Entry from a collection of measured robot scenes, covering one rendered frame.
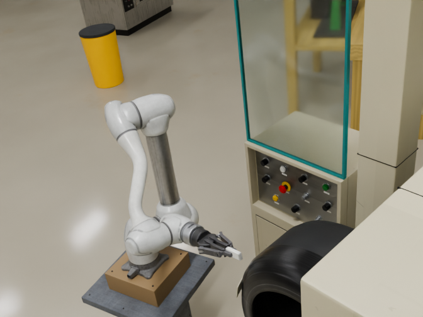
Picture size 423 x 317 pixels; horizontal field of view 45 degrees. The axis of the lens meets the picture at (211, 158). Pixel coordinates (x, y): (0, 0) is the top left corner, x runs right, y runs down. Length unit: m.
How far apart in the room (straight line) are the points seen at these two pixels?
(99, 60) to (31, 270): 3.18
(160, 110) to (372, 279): 1.48
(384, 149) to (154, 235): 0.92
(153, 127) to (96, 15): 6.42
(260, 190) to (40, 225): 2.32
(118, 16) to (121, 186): 4.23
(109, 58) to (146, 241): 4.67
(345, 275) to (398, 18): 0.67
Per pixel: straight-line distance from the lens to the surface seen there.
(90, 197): 4.58
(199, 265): 2.73
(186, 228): 2.02
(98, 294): 2.73
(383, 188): 1.65
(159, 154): 2.38
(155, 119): 2.30
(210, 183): 4.41
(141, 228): 1.99
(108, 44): 6.41
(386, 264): 1.08
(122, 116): 2.25
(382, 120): 1.53
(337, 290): 1.02
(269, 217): 2.62
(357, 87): 4.79
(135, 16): 8.49
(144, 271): 2.58
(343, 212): 2.29
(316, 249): 1.53
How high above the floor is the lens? 2.54
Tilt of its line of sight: 32 degrees down
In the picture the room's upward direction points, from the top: 8 degrees counter-clockwise
